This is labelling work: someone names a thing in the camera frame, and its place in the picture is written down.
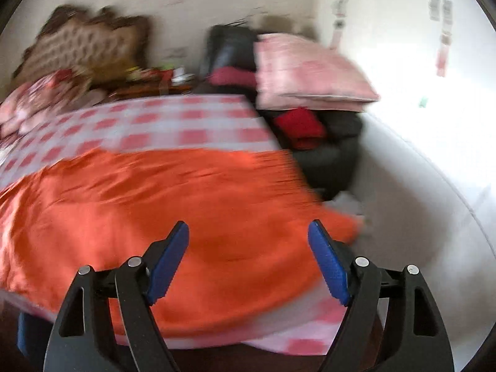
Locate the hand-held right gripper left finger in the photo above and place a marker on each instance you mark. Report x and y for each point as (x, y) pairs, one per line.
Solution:
(171, 259)

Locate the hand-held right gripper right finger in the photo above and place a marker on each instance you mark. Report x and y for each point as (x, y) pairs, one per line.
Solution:
(331, 263)

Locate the orange pants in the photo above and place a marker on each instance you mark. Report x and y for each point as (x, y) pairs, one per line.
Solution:
(193, 201)

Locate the black armchair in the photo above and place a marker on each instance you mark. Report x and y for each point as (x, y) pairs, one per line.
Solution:
(333, 159)

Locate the pink white checkered bed sheet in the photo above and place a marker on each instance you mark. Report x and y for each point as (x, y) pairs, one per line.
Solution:
(174, 124)

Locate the red cloth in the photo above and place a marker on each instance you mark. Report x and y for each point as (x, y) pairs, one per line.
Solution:
(298, 128)

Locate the blue plastic object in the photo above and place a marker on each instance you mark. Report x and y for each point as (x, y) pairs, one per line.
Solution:
(33, 335)

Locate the wooden nightstand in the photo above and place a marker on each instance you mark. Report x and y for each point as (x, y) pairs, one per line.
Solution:
(149, 91)

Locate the magenta cloth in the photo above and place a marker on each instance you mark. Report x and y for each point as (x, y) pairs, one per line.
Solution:
(232, 76)

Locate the pink floral pillow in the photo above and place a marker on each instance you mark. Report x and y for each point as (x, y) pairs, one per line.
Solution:
(38, 100)

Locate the brown tufted headboard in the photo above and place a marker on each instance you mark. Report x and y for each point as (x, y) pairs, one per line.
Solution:
(77, 46)

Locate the hanging wall paper strip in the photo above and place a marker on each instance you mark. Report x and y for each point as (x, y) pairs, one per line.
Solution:
(443, 35)
(339, 19)

